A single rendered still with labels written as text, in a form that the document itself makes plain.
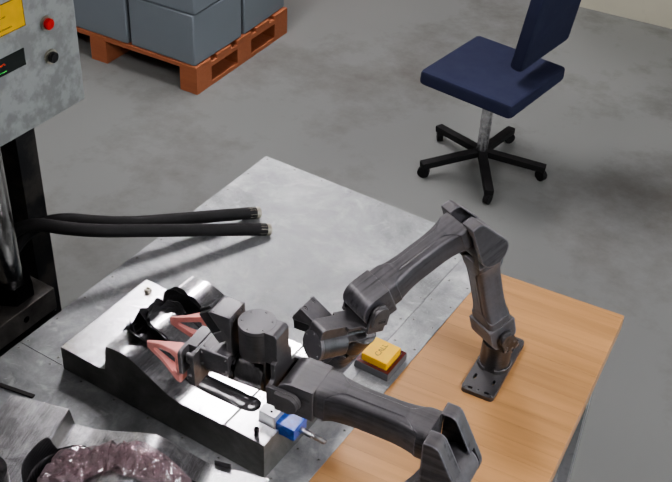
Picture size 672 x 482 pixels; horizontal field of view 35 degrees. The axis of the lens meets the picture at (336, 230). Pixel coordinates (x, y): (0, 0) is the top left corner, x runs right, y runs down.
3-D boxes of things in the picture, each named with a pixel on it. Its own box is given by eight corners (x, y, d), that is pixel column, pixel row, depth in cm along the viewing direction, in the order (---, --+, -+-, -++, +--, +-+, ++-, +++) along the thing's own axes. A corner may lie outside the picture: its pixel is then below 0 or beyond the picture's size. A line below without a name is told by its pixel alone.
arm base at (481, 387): (464, 362, 210) (497, 374, 208) (499, 304, 225) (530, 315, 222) (459, 390, 215) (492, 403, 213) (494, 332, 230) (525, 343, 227)
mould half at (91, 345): (339, 394, 213) (343, 345, 204) (264, 479, 195) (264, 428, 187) (148, 300, 233) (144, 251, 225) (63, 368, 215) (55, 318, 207)
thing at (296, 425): (332, 444, 194) (333, 423, 191) (317, 461, 190) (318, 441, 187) (274, 413, 199) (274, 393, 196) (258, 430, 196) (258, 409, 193)
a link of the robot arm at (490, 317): (493, 354, 212) (475, 247, 189) (472, 335, 217) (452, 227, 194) (517, 337, 214) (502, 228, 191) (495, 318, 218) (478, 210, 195)
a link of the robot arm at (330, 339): (323, 374, 181) (339, 318, 175) (296, 345, 187) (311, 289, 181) (376, 361, 188) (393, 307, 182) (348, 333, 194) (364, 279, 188)
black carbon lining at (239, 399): (298, 375, 207) (299, 339, 201) (249, 425, 196) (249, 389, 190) (160, 307, 221) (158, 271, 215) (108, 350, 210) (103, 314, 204)
